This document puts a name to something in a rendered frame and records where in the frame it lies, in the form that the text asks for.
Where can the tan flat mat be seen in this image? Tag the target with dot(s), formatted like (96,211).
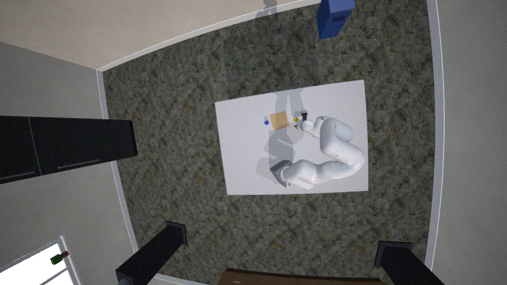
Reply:
(279,120)

